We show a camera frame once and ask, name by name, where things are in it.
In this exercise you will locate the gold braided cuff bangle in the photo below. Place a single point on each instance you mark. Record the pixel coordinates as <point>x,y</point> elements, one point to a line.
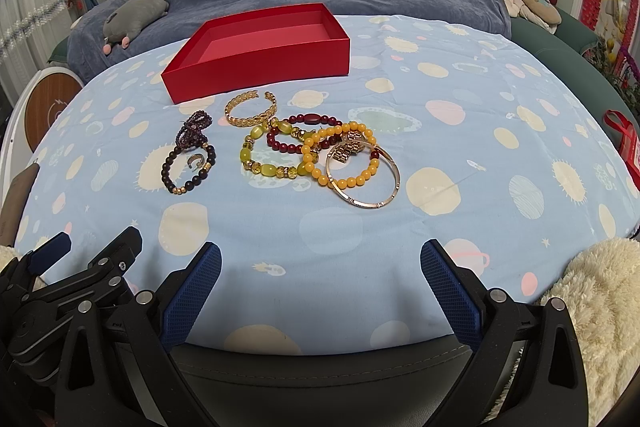
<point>250,108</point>

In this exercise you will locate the round wooden side table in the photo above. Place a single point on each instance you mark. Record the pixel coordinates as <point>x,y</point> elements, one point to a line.
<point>43,100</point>

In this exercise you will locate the silver hoop earring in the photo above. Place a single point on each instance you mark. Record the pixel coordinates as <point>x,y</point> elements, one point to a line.
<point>196,162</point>

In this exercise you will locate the grey mole plush toy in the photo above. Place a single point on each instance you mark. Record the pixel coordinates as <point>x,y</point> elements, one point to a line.
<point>126,23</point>

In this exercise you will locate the thin rose gold bangle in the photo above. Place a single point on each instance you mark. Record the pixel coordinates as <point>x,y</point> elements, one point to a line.
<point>342,189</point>

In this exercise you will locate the cream fluffy blanket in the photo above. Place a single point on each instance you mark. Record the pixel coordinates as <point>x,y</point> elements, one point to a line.
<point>600,288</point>

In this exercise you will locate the beige plush toy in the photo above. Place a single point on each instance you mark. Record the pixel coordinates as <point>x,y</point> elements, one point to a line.
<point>539,12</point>

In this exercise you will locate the green bed frame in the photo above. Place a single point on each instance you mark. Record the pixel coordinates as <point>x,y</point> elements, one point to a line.
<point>561,52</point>

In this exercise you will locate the blue planet print bedsheet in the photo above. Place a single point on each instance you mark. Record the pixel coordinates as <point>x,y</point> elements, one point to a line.
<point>498,161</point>

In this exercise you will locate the white sheer curtain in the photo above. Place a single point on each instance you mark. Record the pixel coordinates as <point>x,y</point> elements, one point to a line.
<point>30,30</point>

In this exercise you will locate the gold link wristwatch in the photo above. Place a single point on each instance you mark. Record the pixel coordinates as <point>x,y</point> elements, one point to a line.
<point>351,144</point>

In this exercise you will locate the red cardboard box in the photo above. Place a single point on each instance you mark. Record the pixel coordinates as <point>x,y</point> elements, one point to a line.
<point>255,48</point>

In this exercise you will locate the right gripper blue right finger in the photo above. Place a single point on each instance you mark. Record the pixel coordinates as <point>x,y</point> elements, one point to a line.
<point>463,314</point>

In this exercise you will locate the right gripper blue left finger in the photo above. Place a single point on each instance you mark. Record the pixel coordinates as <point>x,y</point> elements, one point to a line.
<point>183,294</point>

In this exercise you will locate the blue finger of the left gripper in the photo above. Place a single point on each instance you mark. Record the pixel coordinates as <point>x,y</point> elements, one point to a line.
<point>117,246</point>
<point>46,255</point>

